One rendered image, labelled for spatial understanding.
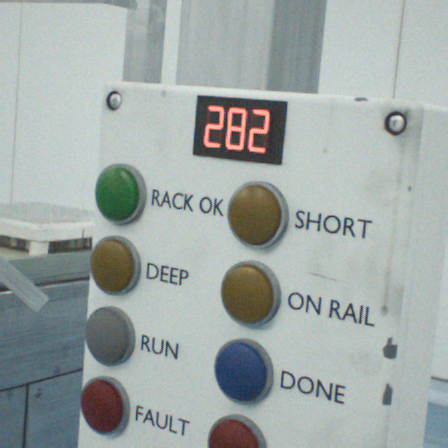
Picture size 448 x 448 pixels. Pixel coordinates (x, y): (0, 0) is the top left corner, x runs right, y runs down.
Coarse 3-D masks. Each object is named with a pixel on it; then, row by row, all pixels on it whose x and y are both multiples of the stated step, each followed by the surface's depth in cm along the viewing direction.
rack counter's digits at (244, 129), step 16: (208, 112) 43; (224, 112) 42; (240, 112) 42; (256, 112) 41; (208, 128) 43; (224, 128) 42; (240, 128) 42; (256, 128) 41; (208, 144) 43; (224, 144) 42; (240, 144) 42; (256, 144) 41
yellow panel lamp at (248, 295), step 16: (240, 272) 42; (256, 272) 41; (224, 288) 42; (240, 288) 42; (256, 288) 41; (272, 288) 41; (240, 304) 42; (256, 304) 41; (272, 304) 41; (240, 320) 42; (256, 320) 41
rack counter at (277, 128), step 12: (204, 96) 43; (216, 96) 42; (228, 96) 42; (204, 108) 43; (264, 108) 41; (276, 108) 41; (276, 120) 41; (276, 132) 41; (276, 144) 41; (216, 156) 43; (228, 156) 42; (240, 156) 42; (252, 156) 42; (264, 156) 41; (276, 156) 41
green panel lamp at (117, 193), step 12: (120, 168) 45; (108, 180) 46; (120, 180) 45; (132, 180) 45; (96, 192) 46; (108, 192) 46; (120, 192) 45; (132, 192) 45; (108, 204) 46; (120, 204) 45; (132, 204) 45; (108, 216) 46; (120, 216) 45
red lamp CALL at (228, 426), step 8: (224, 424) 43; (232, 424) 42; (240, 424) 42; (216, 432) 43; (224, 432) 43; (232, 432) 42; (240, 432) 42; (248, 432) 42; (216, 440) 43; (224, 440) 43; (232, 440) 42; (240, 440) 42; (248, 440) 42; (256, 440) 42
